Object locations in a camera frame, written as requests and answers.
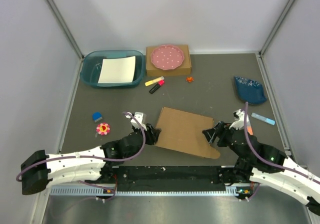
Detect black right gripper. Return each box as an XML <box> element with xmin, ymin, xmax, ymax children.
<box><xmin>201</xmin><ymin>121</ymin><xmax>249</xmax><ymax>161</ymax></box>

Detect brown cardboard box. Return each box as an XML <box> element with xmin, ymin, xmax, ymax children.
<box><xmin>146</xmin><ymin>45</ymin><xmax>192</xmax><ymax>77</ymax></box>
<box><xmin>156</xmin><ymin>107</ymin><xmax>221</xmax><ymax>159</ymax></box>

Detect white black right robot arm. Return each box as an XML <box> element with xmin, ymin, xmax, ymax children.
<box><xmin>202</xmin><ymin>122</ymin><xmax>320</xmax><ymax>215</ymax></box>

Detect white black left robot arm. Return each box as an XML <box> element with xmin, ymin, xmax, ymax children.
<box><xmin>16</xmin><ymin>124</ymin><xmax>161</xmax><ymax>196</ymax></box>

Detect closed brown cardboard box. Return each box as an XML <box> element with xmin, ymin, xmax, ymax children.
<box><xmin>146</xmin><ymin>45</ymin><xmax>192</xmax><ymax>77</ymax></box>

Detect grey orange pen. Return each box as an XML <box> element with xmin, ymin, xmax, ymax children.
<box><xmin>246</xmin><ymin>117</ymin><xmax>253</xmax><ymax>135</ymax></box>

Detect light blue pen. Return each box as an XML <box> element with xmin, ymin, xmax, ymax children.
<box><xmin>251</xmin><ymin>113</ymin><xmax>276</xmax><ymax>126</ymax></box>

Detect pink plush flower toy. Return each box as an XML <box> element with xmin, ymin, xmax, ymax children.
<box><xmin>96</xmin><ymin>123</ymin><xmax>111</xmax><ymax>136</ymax></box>

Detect black pink highlighter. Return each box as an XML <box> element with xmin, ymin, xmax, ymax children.
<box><xmin>149</xmin><ymin>80</ymin><xmax>165</xmax><ymax>94</ymax></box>

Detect yellow highlighter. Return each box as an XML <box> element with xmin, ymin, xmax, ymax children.
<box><xmin>144</xmin><ymin>76</ymin><xmax>164</xmax><ymax>87</ymax></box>

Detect blue eraser block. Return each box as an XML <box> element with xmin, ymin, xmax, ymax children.
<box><xmin>92</xmin><ymin>112</ymin><xmax>103</xmax><ymax>122</ymax></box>

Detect small orange candy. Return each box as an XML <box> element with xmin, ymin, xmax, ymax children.
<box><xmin>186</xmin><ymin>77</ymin><xmax>194</xmax><ymax>83</ymax></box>

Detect white paper sheet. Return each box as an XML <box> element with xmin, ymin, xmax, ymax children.
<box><xmin>97</xmin><ymin>56</ymin><xmax>136</xmax><ymax>84</ymax></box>

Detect pink dotted plate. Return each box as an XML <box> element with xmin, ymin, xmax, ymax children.
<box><xmin>150</xmin><ymin>44</ymin><xmax>185</xmax><ymax>71</ymax></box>

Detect teal plastic bin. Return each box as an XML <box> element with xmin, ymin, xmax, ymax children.
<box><xmin>80</xmin><ymin>50</ymin><xmax>146</xmax><ymax>88</ymax></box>

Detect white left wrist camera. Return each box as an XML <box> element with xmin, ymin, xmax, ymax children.
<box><xmin>125</xmin><ymin>112</ymin><xmax>147</xmax><ymax>130</ymax></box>

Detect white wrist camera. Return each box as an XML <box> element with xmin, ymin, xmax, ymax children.
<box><xmin>125</xmin><ymin>112</ymin><xmax>147</xmax><ymax>130</ymax></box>
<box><xmin>229</xmin><ymin>109</ymin><xmax>249</xmax><ymax>130</ymax></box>

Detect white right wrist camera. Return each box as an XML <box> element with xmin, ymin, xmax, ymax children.
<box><xmin>229</xmin><ymin>109</ymin><xmax>249</xmax><ymax>130</ymax></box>

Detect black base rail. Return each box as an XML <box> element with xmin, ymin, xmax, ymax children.
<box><xmin>99</xmin><ymin>166</ymin><xmax>253</xmax><ymax>187</ymax></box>

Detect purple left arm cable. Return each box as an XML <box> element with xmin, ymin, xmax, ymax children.
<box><xmin>16</xmin><ymin>111</ymin><xmax>146</xmax><ymax>202</ymax></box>

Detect grey slotted cable duct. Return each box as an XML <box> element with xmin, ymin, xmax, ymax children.
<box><xmin>50</xmin><ymin>186</ymin><xmax>250</xmax><ymax>197</ymax></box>

